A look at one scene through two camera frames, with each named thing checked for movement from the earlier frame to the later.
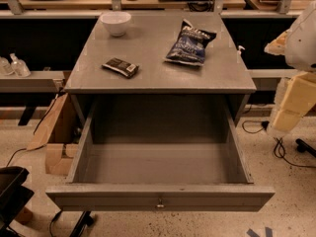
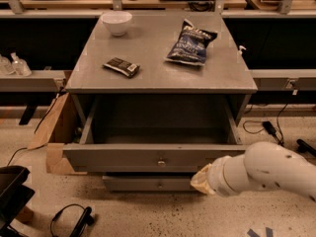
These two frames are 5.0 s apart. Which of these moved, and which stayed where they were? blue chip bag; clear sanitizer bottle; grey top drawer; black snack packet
Moved: grey top drawer
Stayed: blue chip bag; clear sanitizer bottle; black snack packet
